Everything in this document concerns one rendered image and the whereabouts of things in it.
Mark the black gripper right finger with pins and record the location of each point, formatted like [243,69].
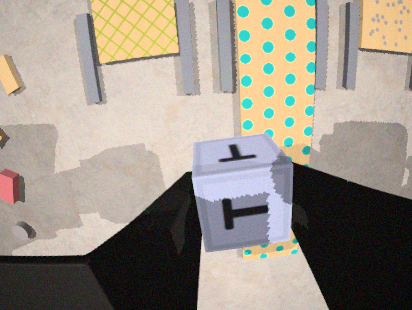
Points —
[357,241]

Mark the orange strip with teal dots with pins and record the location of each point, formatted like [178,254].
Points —
[276,75]

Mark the orange flat strip with grey dots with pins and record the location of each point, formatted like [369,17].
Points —
[385,25]

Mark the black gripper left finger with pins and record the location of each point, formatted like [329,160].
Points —
[151,264]

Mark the yellow crosshatched flat strip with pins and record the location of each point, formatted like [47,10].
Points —
[134,28]

